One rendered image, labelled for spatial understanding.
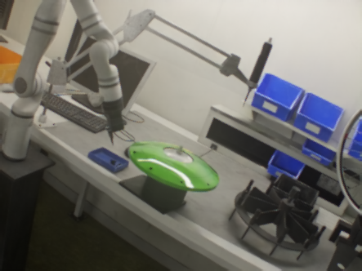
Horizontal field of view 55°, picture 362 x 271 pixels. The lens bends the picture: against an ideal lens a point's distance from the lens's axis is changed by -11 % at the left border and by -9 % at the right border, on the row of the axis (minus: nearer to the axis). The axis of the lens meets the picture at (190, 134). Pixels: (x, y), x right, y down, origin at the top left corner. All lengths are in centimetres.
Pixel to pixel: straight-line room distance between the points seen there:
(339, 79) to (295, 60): 26
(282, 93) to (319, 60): 27
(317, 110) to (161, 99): 92
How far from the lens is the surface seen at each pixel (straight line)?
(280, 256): 132
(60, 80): 153
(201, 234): 122
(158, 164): 116
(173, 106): 225
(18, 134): 137
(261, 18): 209
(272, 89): 203
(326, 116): 199
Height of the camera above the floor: 152
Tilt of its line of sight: 17 degrees down
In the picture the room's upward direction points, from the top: 22 degrees clockwise
